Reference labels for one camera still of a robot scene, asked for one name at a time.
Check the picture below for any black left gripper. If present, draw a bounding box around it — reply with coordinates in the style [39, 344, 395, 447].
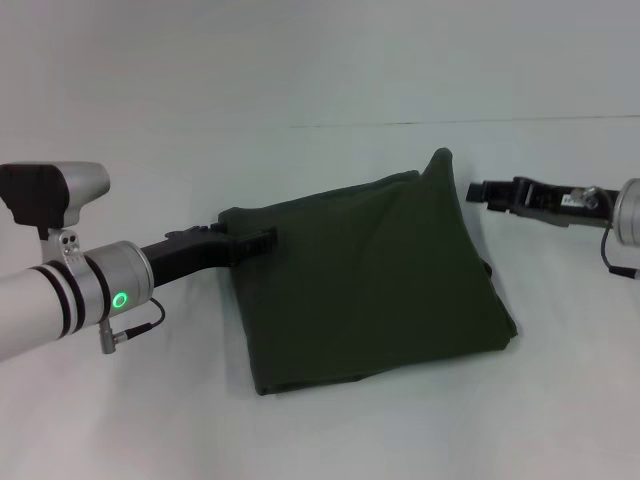
[139, 224, 279, 291]

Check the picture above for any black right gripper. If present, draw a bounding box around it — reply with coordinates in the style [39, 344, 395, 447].
[465, 175, 621, 230]

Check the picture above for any dark green shirt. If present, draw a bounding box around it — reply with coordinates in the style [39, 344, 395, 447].
[216, 146, 519, 397]

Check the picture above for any left arm cable with plug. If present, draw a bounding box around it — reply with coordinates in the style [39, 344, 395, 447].
[98, 298, 167, 355]

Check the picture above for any arm cable with plug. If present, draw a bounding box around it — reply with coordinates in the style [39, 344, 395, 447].
[98, 298, 167, 355]
[601, 227, 640, 279]

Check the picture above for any right arm cable with plug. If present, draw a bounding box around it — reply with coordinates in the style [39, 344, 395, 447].
[601, 227, 640, 279]

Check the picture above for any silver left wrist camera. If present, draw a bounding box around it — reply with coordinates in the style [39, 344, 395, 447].
[0, 160, 111, 266]

